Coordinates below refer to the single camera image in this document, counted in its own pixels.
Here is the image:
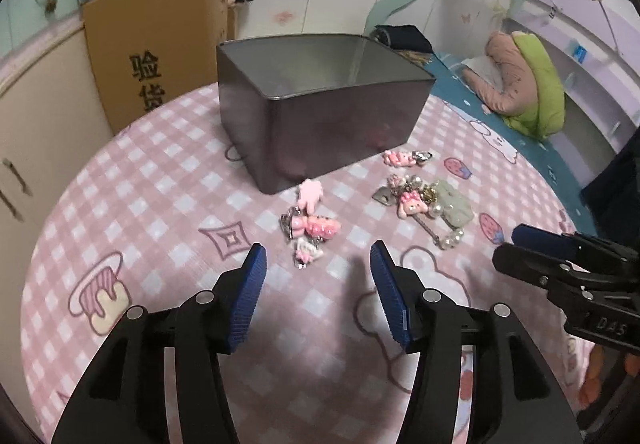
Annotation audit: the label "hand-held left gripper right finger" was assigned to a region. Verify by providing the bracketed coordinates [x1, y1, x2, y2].
[369, 240, 586, 444]

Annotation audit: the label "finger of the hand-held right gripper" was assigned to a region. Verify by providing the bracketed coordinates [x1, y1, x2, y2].
[492, 243, 640, 297]
[511, 224, 640, 270]

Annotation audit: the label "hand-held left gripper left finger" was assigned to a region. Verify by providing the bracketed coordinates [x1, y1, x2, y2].
[50, 243, 268, 444]

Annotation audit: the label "pink bunny keychain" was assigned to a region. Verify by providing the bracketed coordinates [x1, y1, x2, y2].
[387, 174, 436, 221]

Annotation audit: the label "pink hand-shaped charm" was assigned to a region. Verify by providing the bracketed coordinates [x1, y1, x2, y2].
[297, 179, 325, 214]

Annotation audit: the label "pink charm with silver bow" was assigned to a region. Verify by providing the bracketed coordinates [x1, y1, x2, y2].
[382, 149, 433, 168]

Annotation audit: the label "grey metal tin box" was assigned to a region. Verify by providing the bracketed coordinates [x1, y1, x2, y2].
[216, 35, 435, 195]

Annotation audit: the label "person's right hand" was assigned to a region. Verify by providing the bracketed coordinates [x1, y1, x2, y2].
[580, 344, 623, 412]

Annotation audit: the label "blue bed sheet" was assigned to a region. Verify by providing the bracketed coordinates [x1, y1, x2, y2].
[430, 51, 601, 235]

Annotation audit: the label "green blanket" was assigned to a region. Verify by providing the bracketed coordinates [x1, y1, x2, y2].
[502, 31, 568, 141]

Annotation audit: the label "pink long pillow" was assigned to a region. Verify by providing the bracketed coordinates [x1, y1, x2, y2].
[462, 31, 543, 117]

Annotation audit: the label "white pillow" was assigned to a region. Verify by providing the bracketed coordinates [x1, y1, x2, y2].
[462, 56, 501, 85]

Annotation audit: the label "folded dark clothes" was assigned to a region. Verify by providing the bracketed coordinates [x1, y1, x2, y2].
[375, 24, 435, 56]

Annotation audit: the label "beige cabinet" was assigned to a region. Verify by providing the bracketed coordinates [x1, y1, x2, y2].
[0, 21, 113, 375]

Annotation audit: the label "large cardboard box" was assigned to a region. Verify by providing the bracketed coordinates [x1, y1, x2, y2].
[82, 0, 236, 135]

